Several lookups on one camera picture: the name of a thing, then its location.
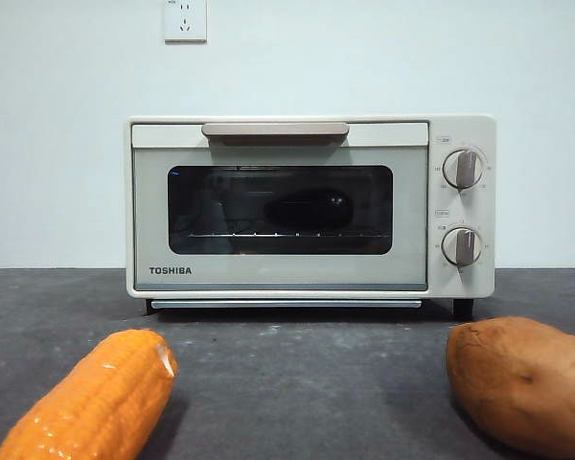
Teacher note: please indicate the dark purple eggplant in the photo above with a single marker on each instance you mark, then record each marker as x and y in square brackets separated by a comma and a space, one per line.
[306, 211]

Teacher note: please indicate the glass-windowed oven door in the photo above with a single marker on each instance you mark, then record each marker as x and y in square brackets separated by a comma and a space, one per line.
[278, 273]

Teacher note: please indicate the cream temperature oven knob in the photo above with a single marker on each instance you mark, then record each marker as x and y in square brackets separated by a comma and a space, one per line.
[455, 168]

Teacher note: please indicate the metal oven crumb tray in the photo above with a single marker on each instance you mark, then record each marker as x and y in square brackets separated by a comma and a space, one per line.
[287, 304]

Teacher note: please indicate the cream Toshiba toaster oven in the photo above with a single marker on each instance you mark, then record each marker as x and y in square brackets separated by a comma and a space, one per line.
[488, 215]

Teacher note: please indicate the cream timer oven knob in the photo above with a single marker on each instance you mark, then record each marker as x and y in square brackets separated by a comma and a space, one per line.
[453, 247]

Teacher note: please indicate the brown sweet potato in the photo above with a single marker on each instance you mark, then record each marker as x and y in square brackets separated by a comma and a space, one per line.
[517, 378]

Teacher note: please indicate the white wall power socket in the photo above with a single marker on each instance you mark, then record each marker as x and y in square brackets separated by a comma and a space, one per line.
[185, 29]

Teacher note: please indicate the orange corn cob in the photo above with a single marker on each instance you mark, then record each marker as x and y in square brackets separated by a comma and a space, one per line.
[91, 397]

